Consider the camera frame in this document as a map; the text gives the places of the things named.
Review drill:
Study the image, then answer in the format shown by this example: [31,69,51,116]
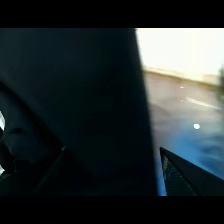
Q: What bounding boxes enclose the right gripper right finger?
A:
[159,146,224,197]

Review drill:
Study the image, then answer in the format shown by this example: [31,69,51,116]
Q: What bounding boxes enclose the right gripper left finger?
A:
[19,147,65,197]

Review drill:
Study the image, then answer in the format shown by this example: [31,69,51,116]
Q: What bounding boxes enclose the black pants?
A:
[0,27,158,197]

